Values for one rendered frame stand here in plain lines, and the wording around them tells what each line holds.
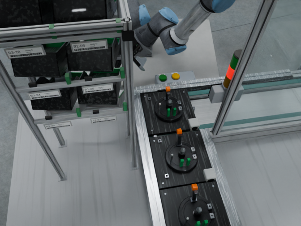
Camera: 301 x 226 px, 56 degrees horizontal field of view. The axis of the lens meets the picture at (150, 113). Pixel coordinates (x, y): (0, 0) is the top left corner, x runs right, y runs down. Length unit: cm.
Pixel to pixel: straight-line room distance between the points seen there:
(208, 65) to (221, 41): 158
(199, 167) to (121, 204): 37
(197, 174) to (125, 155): 36
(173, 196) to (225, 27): 264
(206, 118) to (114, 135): 47
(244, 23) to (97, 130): 261
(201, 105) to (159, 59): 44
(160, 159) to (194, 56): 79
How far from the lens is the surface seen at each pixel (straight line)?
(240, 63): 99
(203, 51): 184
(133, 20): 120
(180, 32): 152
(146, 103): 138
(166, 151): 122
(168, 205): 115
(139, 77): 163
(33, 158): 144
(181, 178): 120
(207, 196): 119
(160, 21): 163
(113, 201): 127
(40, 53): 74
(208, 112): 145
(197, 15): 142
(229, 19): 364
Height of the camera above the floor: 207
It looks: 55 degrees down
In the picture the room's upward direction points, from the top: 3 degrees clockwise
